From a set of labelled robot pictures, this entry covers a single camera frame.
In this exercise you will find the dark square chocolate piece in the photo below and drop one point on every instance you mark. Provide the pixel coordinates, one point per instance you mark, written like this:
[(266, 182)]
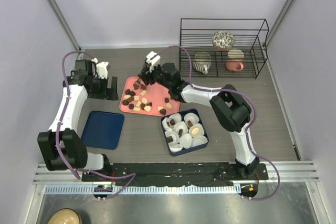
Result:
[(189, 123)]

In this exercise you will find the beige bowl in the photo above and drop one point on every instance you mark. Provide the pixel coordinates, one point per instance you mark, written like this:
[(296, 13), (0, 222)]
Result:
[(65, 216)]

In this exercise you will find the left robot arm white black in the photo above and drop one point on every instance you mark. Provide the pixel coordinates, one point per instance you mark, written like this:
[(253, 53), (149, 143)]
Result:
[(60, 146)]

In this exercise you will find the striped grey mug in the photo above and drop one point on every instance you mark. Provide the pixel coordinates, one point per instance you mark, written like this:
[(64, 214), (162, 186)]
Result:
[(202, 62)]

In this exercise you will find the pink mug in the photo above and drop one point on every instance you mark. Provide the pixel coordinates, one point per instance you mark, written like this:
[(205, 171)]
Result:
[(234, 61)]

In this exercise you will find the dark blue box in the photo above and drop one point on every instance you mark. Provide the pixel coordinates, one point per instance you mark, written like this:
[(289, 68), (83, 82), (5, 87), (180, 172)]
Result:
[(191, 149)]

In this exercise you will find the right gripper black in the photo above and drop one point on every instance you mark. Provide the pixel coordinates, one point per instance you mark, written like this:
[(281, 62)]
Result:
[(146, 76)]

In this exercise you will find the white paper cupcake liner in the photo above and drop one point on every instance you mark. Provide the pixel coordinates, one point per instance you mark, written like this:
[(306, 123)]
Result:
[(174, 148), (180, 125), (186, 140), (177, 117), (200, 140), (165, 124), (191, 117), (171, 137), (201, 130)]

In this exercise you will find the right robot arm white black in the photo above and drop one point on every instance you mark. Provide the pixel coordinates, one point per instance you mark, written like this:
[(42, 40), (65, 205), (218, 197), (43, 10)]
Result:
[(230, 108)]

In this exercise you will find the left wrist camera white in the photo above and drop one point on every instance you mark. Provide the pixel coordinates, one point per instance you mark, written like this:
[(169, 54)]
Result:
[(101, 68)]

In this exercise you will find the black wire rack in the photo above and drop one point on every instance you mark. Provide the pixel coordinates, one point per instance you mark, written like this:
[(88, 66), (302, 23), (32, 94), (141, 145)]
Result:
[(196, 36)]

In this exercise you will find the dark round chocolate piece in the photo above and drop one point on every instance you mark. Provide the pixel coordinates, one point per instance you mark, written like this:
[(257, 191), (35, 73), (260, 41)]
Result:
[(162, 111)]

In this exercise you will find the white cable chain strip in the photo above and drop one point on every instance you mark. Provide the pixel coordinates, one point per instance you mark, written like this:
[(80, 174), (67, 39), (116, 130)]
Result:
[(96, 189)]

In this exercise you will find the dark blue box lid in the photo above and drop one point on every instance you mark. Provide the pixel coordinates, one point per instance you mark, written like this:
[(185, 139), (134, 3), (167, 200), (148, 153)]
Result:
[(103, 130)]

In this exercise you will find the pink plastic tray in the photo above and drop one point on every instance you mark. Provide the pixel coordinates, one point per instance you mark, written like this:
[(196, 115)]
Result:
[(155, 94)]

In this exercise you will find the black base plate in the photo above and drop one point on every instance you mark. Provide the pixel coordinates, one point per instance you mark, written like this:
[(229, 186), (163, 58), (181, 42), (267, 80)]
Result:
[(186, 174)]

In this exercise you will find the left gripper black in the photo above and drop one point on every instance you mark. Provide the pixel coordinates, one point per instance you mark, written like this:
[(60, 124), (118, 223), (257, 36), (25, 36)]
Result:
[(107, 93)]

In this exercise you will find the patterned ceramic bowl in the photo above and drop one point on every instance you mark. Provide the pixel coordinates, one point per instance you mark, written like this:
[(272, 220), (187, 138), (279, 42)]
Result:
[(223, 40)]

